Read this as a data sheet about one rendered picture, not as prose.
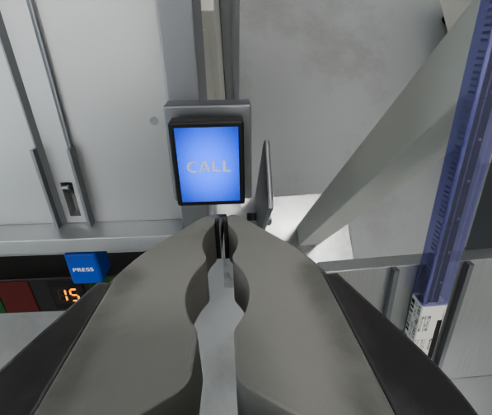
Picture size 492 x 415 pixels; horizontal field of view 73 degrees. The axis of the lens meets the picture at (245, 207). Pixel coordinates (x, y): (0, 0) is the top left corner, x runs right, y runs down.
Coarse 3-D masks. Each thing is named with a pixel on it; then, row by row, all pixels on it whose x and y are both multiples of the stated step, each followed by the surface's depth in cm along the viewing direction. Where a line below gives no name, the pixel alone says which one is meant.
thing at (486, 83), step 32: (480, 0) 13; (480, 32) 13; (480, 64) 13; (480, 96) 13; (480, 128) 14; (448, 160) 15; (480, 160) 14; (448, 192) 15; (448, 224) 16; (448, 256) 17; (416, 288) 18; (448, 288) 18
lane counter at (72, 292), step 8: (56, 288) 29; (64, 288) 29; (72, 288) 29; (80, 288) 29; (56, 296) 30; (64, 296) 30; (72, 296) 30; (80, 296) 30; (56, 304) 30; (64, 304) 30; (72, 304) 30
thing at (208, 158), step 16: (176, 128) 18; (192, 128) 18; (208, 128) 18; (224, 128) 18; (176, 144) 18; (192, 144) 18; (208, 144) 18; (224, 144) 18; (192, 160) 18; (208, 160) 18; (224, 160) 18; (192, 176) 19; (208, 176) 19; (224, 176) 19; (192, 192) 19; (208, 192) 19; (224, 192) 19
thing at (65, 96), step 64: (0, 0) 18; (64, 0) 18; (128, 0) 18; (0, 64) 20; (64, 64) 20; (128, 64) 20; (0, 128) 22; (64, 128) 21; (128, 128) 22; (0, 192) 24; (64, 192) 24; (128, 192) 24
